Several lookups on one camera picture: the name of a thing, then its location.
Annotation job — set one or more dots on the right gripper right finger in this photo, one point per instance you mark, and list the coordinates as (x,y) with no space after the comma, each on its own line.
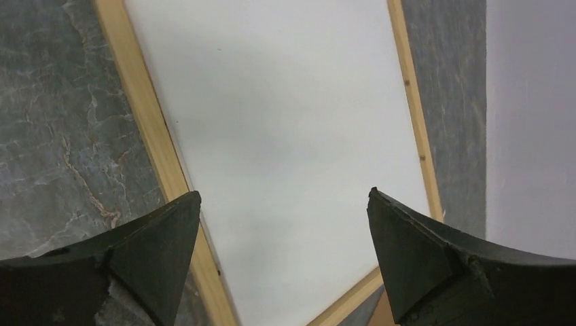
(437,275)

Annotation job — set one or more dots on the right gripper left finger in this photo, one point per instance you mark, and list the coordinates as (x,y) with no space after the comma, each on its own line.
(148,257)

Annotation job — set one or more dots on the wooden picture frame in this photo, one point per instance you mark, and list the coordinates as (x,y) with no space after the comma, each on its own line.
(148,121)

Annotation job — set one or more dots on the brown backing board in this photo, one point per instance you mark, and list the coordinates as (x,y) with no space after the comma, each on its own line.
(382,314)

